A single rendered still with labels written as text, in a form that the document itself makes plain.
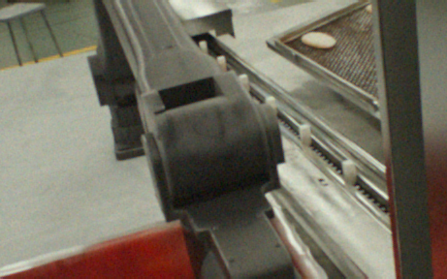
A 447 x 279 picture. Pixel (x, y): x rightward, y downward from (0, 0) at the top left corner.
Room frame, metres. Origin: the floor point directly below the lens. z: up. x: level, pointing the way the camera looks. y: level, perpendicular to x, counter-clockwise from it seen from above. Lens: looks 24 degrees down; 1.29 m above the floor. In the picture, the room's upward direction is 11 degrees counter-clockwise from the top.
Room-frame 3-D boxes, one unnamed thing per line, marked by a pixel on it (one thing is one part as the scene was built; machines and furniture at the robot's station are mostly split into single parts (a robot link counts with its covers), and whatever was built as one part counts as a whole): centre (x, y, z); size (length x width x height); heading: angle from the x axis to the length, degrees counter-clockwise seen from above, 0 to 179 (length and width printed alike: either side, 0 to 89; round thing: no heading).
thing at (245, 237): (0.36, 0.00, 1.06); 0.11 x 0.09 x 0.12; 11
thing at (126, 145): (1.08, 0.13, 0.86); 0.12 x 0.09 x 0.08; 5
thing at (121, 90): (1.06, 0.12, 0.94); 0.09 x 0.05 x 0.10; 11
